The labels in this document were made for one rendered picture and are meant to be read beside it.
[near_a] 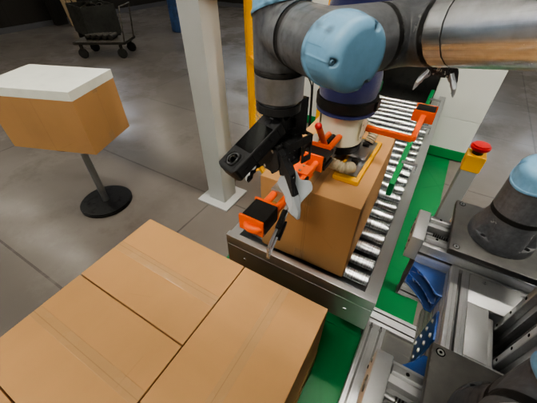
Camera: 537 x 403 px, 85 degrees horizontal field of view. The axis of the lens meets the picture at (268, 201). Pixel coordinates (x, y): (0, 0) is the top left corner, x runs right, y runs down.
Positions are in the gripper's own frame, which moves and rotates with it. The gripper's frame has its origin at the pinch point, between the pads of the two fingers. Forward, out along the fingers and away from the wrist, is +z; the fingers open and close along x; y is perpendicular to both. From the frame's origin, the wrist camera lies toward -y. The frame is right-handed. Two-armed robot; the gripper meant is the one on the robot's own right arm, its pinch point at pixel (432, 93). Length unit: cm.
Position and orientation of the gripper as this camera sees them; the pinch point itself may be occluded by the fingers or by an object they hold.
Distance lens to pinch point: 144.0
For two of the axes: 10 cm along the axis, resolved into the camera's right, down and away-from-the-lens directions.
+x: 8.5, 3.4, -3.9
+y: -5.2, 5.6, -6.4
